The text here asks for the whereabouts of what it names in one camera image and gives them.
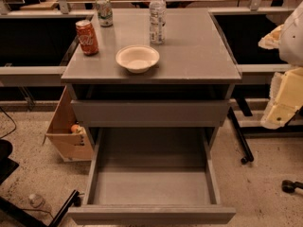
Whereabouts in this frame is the plastic bottle on floor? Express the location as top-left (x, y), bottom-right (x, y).
top-left (28, 194), bottom-right (51, 214)

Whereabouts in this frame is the green soda can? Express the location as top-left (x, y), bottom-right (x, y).
top-left (96, 0), bottom-right (113, 27)

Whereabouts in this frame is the black cable on floor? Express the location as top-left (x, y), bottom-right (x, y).
top-left (0, 106), bottom-right (18, 140)

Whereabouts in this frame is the clear plastic water bottle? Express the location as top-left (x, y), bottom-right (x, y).
top-left (149, 0), bottom-right (166, 44)

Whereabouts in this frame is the grey drawer cabinet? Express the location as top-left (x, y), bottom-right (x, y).
top-left (61, 7), bottom-right (242, 134)

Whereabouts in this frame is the grey drawer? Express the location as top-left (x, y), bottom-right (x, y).
top-left (68, 128), bottom-right (236, 225)
top-left (71, 100), bottom-right (229, 128)

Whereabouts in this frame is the black caster wheel right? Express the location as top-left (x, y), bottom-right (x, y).
top-left (281, 180), bottom-right (303, 193)

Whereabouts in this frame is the orange soda can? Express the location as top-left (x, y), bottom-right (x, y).
top-left (76, 20), bottom-right (98, 56)

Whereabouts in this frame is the grey top drawer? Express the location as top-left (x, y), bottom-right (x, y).
top-left (71, 100), bottom-right (229, 128)

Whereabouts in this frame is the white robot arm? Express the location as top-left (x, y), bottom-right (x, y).
top-left (258, 2), bottom-right (303, 130)

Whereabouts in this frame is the orange fruit in box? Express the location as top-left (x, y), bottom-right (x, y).
top-left (70, 124), bottom-right (80, 133)

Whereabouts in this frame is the cardboard box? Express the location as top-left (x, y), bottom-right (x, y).
top-left (45, 88), bottom-right (93, 162)

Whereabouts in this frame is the white paper bowl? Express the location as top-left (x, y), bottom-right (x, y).
top-left (116, 45), bottom-right (160, 74)

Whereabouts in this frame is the black table leg with caster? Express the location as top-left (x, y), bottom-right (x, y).
top-left (228, 108), bottom-right (254, 165)

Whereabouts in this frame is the black chair base leg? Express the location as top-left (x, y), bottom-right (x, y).
top-left (0, 190), bottom-right (81, 227)

